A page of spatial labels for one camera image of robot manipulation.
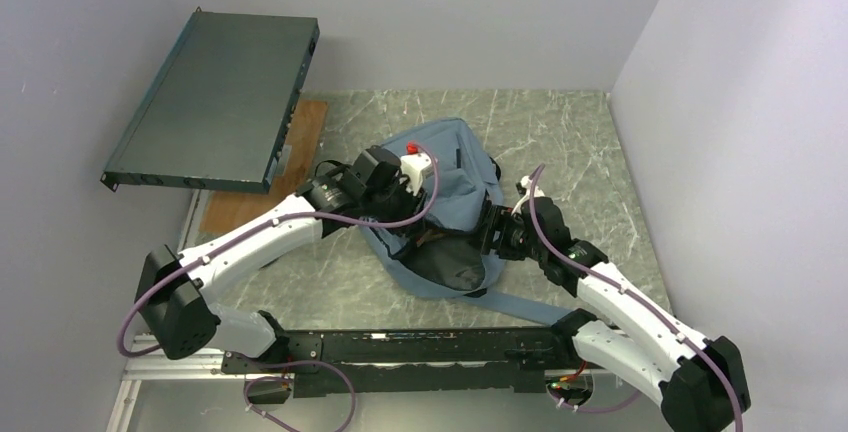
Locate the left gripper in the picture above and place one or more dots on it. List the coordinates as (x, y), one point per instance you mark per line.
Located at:
(413, 205)

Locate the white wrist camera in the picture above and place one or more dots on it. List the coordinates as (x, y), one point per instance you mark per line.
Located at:
(523, 189)
(416, 166)

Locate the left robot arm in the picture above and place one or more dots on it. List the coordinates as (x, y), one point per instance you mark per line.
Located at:
(179, 294)

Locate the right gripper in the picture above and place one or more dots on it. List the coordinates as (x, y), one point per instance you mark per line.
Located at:
(499, 218)

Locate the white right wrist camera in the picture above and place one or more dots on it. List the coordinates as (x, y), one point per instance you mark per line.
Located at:
(523, 189)

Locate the blue backpack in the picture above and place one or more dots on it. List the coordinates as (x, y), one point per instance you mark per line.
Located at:
(433, 259)

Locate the brown wooden board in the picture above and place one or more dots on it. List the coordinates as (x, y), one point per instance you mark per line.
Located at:
(226, 211)

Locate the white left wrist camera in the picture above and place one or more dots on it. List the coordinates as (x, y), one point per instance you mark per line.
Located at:
(416, 166)

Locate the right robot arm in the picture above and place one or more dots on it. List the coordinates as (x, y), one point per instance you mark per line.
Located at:
(698, 383)

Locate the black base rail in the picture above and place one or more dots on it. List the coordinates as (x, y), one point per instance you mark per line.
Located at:
(322, 362)

